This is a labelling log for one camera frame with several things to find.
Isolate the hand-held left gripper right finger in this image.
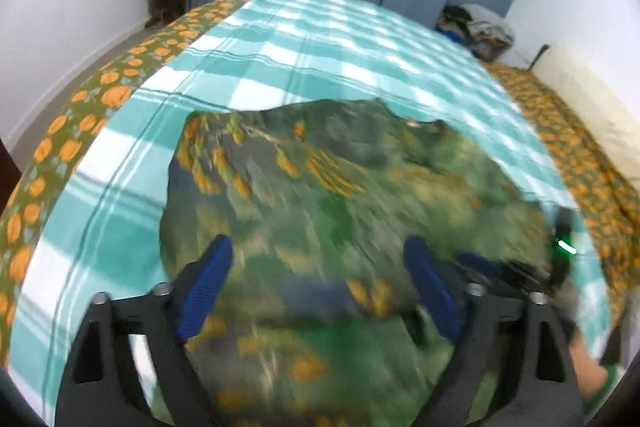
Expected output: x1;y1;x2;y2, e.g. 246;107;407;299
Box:
404;236;586;427

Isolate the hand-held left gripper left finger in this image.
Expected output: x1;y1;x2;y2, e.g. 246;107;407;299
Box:
54;234;235;427

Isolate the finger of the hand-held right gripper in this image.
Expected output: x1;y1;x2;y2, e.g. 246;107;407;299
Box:
457;251;507;280

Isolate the green patterned padded jacket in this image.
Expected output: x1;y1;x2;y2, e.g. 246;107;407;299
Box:
159;98;567;427

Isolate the person's right forearm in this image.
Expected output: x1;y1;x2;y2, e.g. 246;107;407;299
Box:
560;294;626;414

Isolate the dark clothes pile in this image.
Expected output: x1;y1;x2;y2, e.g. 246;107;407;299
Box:
435;5;477;44

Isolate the cream pillow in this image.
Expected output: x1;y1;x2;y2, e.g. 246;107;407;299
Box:
529;44;640;188

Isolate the orange floral green quilt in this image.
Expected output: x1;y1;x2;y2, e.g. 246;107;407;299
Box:
0;0;640;370

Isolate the dark wooden dresser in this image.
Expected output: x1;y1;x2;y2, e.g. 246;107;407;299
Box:
0;138;21;208

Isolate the grey checked cloth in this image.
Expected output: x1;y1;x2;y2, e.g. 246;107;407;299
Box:
460;4;516;50

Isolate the teal checked bed sheet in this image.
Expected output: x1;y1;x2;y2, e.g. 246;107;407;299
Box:
9;0;612;427

